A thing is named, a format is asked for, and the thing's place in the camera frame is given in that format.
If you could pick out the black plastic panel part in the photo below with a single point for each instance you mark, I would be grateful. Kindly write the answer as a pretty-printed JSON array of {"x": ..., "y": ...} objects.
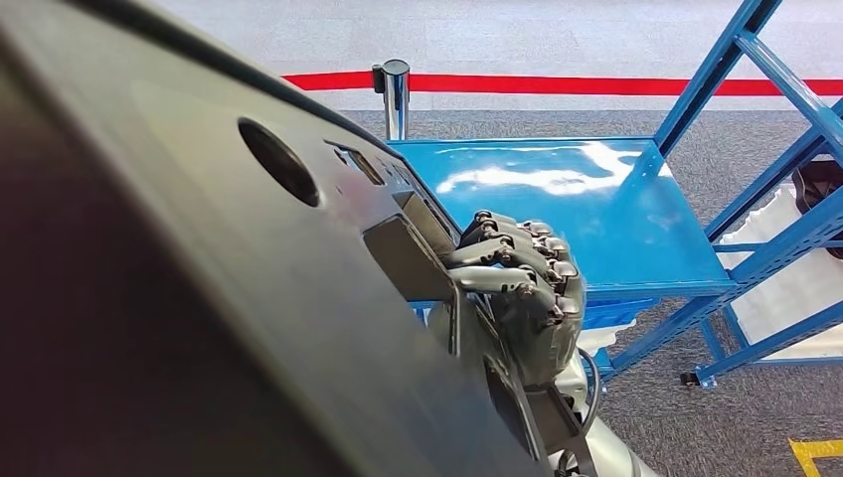
[{"x": 197, "y": 263}]

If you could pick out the blue steel shelf rack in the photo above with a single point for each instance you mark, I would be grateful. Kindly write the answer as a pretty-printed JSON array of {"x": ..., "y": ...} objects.
[
  {"x": 764, "y": 345},
  {"x": 593, "y": 217}
]

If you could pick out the chrome stanchion post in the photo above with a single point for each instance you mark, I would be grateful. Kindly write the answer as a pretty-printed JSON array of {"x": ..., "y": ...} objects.
[{"x": 395, "y": 99}]

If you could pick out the yellow floor tape rectangle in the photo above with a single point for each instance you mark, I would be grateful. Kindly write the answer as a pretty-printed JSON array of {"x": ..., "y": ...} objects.
[{"x": 816, "y": 451}]

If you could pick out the blue plastic crate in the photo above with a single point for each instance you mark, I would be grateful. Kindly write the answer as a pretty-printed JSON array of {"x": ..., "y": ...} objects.
[{"x": 619, "y": 311}]

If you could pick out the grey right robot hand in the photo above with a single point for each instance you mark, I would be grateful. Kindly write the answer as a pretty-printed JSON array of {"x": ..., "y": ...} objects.
[{"x": 540, "y": 316}]

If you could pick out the black plastic tray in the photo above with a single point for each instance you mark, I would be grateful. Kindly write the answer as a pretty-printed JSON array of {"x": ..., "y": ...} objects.
[{"x": 813, "y": 184}]

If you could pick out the red barrier belt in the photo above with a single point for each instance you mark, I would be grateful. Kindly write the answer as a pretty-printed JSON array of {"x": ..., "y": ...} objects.
[
  {"x": 593, "y": 85},
  {"x": 329, "y": 81}
]

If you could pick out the black caster wheel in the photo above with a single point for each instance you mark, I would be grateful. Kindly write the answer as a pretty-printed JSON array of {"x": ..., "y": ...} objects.
[{"x": 689, "y": 380}]

